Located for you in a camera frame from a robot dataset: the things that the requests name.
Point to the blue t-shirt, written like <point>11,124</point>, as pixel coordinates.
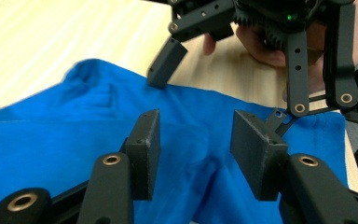
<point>59,140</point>

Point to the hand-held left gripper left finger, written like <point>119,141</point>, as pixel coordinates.
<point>143,155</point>

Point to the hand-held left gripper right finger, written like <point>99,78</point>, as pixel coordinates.
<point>258,155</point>

